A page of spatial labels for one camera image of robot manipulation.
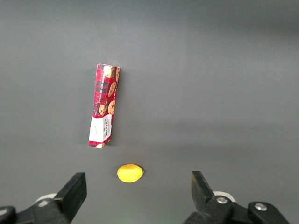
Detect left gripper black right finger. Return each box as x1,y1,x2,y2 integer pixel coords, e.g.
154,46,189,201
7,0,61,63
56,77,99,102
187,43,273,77
184,171,292,224

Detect red tartan cookie box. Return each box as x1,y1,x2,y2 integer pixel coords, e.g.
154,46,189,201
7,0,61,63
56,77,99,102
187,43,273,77
88,63,121,149

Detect yellow lemon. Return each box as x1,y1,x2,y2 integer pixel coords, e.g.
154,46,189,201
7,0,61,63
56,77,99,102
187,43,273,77
116,163,145,183

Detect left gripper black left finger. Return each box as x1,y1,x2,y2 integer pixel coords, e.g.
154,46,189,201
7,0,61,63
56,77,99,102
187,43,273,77
0,172,87,224

